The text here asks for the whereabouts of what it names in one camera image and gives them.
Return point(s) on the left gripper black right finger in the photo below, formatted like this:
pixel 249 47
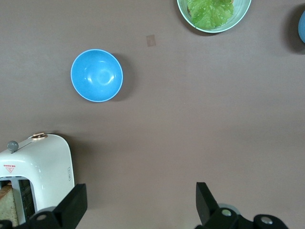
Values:
pixel 205 205

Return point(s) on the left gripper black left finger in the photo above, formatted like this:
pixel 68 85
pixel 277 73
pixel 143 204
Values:
pixel 71 205

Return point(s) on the blue bowl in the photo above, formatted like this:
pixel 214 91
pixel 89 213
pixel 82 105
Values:
pixel 96 75
pixel 302 26

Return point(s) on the white toaster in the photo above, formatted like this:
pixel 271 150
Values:
pixel 47 162

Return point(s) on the brown bread slice in toaster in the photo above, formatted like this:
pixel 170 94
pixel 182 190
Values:
pixel 8 205

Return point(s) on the brown tape square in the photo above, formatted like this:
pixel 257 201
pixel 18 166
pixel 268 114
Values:
pixel 150 40

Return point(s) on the green lettuce leaf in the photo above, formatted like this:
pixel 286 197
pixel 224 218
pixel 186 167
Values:
pixel 209 12

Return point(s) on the pale green plate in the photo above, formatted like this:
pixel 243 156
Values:
pixel 241 9

